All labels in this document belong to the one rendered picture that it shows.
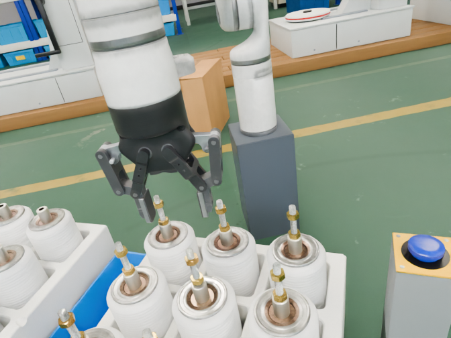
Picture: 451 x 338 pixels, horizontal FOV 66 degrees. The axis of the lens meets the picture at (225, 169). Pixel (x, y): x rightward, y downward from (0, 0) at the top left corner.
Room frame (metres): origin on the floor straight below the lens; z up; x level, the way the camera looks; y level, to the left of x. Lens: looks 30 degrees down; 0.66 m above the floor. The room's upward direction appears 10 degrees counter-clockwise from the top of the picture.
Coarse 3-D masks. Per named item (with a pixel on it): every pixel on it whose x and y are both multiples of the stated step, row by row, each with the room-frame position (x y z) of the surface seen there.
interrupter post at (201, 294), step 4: (204, 280) 0.35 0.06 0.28; (192, 284) 0.35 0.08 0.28; (204, 284) 0.35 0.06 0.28; (192, 288) 0.34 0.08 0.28; (196, 288) 0.34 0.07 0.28; (200, 288) 0.34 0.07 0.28; (204, 288) 0.34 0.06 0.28; (196, 292) 0.34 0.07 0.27; (200, 292) 0.34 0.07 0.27; (204, 292) 0.34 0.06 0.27; (208, 292) 0.35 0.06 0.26; (196, 296) 0.34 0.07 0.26; (200, 296) 0.34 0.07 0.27; (204, 296) 0.34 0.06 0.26; (208, 296) 0.35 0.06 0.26; (196, 300) 0.34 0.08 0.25; (200, 300) 0.34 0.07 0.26; (204, 300) 0.34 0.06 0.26
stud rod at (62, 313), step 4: (60, 308) 0.29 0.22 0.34; (64, 308) 0.29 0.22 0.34; (60, 312) 0.29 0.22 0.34; (64, 312) 0.29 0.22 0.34; (60, 316) 0.29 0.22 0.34; (64, 316) 0.29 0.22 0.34; (68, 316) 0.29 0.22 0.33; (64, 320) 0.29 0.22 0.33; (68, 328) 0.29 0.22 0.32; (72, 328) 0.29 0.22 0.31; (76, 328) 0.29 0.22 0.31; (68, 332) 0.29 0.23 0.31; (72, 332) 0.29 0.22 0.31; (76, 332) 0.29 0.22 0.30; (72, 336) 0.29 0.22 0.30; (76, 336) 0.29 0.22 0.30; (80, 336) 0.29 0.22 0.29
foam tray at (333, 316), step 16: (336, 256) 0.45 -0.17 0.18; (336, 272) 0.41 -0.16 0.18; (176, 288) 0.44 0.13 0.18; (256, 288) 0.41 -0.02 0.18; (336, 288) 0.38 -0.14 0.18; (240, 304) 0.38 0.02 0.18; (336, 304) 0.35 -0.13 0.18; (112, 320) 0.40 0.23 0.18; (240, 320) 0.38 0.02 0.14; (320, 320) 0.33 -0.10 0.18; (336, 320) 0.32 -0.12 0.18; (176, 336) 0.35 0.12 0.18; (320, 336) 0.33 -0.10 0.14; (336, 336) 0.30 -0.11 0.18
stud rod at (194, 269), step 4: (188, 248) 0.35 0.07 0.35; (188, 252) 0.35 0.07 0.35; (192, 252) 0.35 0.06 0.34; (188, 256) 0.35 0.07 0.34; (192, 256) 0.35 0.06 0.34; (196, 264) 0.35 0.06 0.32; (192, 268) 0.35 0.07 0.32; (196, 268) 0.35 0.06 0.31; (192, 272) 0.35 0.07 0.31; (196, 272) 0.35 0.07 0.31; (196, 276) 0.35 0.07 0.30; (200, 284) 0.35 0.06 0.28
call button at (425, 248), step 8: (416, 240) 0.31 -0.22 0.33; (424, 240) 0.31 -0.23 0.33; (432, 240) 0.31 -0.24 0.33; (408, 248) 0.31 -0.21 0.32; (416, 248) 0.30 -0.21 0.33; (424, 248) 0.30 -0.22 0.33; (432, 248) 0.29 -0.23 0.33; (440, 248) 0.29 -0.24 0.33; (416, 256) 0.29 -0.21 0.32; (424, 256) 0.29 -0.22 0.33; (432, 256) 0.28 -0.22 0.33; (440, 256) 0.28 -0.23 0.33
